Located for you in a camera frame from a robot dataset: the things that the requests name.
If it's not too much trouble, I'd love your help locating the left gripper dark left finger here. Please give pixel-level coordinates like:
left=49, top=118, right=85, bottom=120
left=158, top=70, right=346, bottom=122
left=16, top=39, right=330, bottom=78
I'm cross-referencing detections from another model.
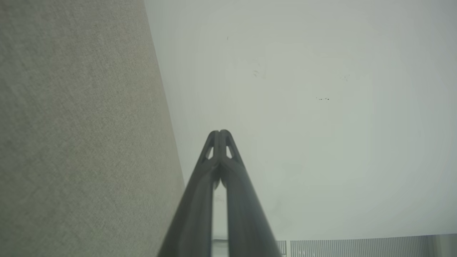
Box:
left=157, top=131, right=220, bottom=257

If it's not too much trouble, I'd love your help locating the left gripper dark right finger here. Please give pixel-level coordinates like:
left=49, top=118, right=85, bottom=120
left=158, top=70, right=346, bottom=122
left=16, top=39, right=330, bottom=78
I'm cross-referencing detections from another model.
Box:
left=220, top=130, right=282, bottom=257

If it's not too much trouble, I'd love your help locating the white ribbed radiator panel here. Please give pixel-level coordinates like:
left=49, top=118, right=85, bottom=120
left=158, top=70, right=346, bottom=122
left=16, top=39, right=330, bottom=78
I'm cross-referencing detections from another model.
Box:
left=277, top=234, right=457, bottom=257

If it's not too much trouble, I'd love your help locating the grey fabric sofa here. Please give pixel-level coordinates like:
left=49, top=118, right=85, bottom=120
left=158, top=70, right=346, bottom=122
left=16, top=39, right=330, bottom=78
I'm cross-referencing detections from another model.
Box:
left=0, top=0, right=185, bottom=257

